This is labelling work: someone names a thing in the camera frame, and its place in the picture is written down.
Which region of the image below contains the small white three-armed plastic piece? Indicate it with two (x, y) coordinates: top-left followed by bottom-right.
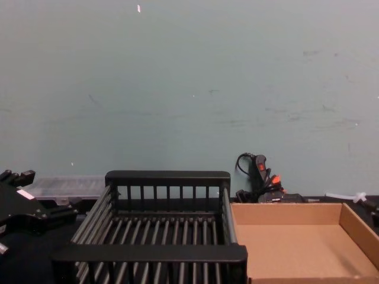
(325, 191), (368, 205)

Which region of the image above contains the plain pale wall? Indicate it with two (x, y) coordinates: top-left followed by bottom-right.
(0, 0), (379, 199)

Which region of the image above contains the black rack with steel bars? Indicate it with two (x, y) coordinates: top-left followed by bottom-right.
(50, 170), (248, 284)

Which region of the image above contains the black corded tool red switch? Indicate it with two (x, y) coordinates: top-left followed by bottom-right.
(235, 152), (306, 205)

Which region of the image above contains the shallow brown cardboard tray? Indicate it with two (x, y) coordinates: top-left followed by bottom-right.
(230, 202), (379, 284)

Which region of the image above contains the black table cloth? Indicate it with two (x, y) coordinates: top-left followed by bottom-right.
(0, 192), (379, 284)

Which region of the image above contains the clear plastic case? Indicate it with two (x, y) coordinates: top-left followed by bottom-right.
(28, 175), (107, 206)

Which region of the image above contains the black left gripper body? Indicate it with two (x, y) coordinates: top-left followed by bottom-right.
(0, 180), (49, 235)

